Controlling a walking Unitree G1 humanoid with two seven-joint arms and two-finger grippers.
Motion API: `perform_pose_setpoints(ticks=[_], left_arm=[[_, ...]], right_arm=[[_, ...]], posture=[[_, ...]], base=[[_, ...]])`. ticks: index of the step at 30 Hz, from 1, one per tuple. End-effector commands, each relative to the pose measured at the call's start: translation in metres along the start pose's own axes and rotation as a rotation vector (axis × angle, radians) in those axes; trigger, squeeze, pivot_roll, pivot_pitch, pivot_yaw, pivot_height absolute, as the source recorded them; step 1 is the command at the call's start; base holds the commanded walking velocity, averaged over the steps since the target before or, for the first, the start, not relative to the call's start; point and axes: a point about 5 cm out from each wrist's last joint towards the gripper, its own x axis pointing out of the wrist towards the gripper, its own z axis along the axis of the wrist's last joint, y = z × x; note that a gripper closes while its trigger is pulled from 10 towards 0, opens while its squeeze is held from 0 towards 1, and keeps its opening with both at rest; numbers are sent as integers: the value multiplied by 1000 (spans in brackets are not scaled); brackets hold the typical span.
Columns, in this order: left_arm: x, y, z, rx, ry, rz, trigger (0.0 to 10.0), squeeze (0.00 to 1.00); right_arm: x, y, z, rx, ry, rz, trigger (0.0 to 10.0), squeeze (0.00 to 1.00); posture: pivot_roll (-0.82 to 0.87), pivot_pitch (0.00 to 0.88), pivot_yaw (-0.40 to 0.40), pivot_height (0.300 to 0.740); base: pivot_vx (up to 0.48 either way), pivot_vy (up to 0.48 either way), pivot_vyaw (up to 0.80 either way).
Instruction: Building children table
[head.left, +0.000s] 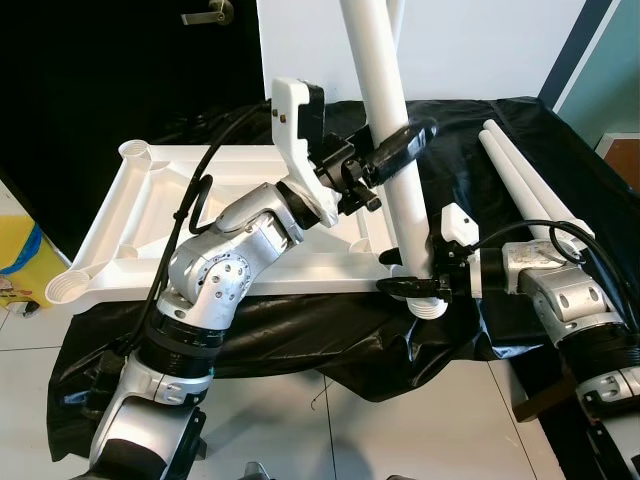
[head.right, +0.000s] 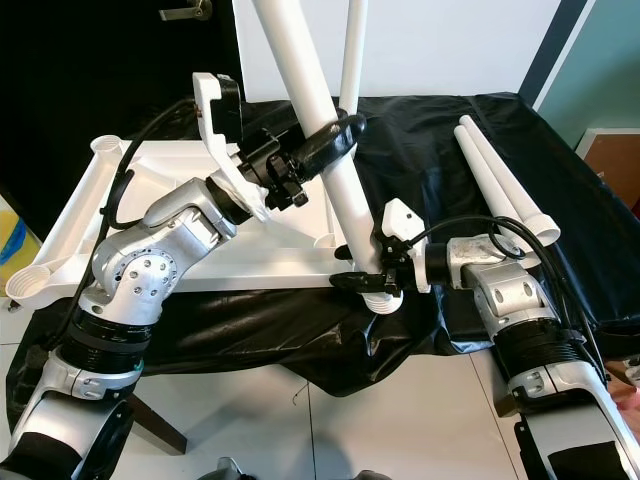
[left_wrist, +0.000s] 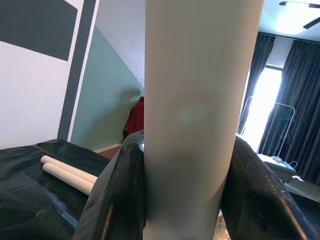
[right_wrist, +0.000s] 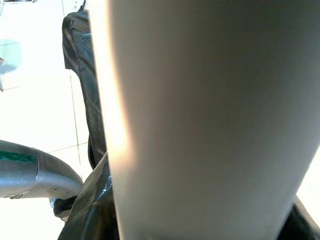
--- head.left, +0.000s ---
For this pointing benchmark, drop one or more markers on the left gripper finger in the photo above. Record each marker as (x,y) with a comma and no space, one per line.
(400,150)

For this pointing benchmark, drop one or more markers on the white plastic table leg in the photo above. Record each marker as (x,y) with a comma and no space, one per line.
(396,10)
(405,200)
(510,180)
(535,175)

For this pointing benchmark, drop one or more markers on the white plastic table top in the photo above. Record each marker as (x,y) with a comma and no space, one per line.
(130,230)

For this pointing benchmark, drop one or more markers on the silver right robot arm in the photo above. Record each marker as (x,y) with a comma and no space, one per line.
(570,300)

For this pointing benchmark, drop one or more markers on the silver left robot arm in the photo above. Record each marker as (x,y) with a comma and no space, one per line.
(215,280)

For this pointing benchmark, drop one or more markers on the black glossy tablecloth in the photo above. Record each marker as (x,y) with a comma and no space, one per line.
(330,340)

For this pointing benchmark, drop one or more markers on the brown wooden table leg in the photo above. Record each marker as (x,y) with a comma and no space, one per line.
(540,395)

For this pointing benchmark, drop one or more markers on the grey right robot foot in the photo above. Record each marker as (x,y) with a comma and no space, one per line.
(402,476)

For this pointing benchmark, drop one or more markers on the grey robot foot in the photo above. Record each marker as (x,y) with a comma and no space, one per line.
(257,472)
(402,476)

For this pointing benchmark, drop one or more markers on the brown white-framed cabinet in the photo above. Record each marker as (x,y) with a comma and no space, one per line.
(622,165)

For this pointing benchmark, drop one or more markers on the grey left robot foot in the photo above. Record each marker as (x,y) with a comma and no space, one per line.
(257,472)

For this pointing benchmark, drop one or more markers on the black door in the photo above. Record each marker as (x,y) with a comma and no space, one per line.
(100,90)

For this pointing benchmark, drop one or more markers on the yellow cardboard box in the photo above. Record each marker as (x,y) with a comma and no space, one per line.
(18,250)

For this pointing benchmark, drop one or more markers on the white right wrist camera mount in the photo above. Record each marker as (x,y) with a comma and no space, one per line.
(458,225)

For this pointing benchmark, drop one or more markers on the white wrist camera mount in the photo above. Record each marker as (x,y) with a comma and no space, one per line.
(458,225)
(285,120)

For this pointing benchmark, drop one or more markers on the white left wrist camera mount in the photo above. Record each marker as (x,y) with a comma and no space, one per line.
(285,120)

